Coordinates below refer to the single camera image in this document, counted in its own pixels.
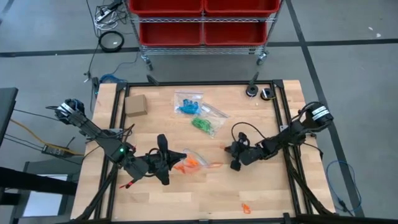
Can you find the red tape strip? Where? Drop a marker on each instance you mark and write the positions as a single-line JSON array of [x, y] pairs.
[[127, 185]]

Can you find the orange rubber band bunch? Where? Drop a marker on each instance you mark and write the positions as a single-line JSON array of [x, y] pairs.
[[191, 162]]

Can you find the black aluminium table frame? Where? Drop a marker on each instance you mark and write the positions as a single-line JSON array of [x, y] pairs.
[[202, 83]]

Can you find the black angled strut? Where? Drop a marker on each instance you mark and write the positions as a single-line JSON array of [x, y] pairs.
[[255, 78], [152, 79]]

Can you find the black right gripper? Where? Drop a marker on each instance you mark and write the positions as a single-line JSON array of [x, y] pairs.
[[245, 152]]

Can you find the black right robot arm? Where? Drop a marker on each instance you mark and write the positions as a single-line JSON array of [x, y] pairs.
[[295, 130]]

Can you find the white power strip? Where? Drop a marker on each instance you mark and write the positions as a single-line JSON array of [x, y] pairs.
[[104, 15]]

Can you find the black beam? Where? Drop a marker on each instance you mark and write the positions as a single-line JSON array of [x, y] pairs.
[[31, 182]]

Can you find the red plastic bin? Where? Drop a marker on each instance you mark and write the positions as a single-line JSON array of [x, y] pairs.
[[234, 34], [242, 6], [164, 6], [171, 34]]

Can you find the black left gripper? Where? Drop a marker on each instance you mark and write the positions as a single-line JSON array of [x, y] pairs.
[[160, 161]]

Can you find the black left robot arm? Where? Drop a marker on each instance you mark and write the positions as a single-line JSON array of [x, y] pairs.
[[109, 144]]

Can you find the small cardboard box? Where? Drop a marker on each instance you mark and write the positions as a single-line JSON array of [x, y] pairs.
[[136, 105]]

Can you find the black power adapter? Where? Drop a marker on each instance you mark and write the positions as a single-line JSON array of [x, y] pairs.
[[115, 4]]

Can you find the clear plastic zip bag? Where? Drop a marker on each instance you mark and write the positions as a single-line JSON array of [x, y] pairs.
[[178, 95], [217, 119], [202, 155]]

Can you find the black power brick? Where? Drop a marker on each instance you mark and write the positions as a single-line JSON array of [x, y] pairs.
[[57, 150]]

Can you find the black desk panel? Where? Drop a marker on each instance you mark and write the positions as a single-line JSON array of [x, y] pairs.
[[6, 105]]

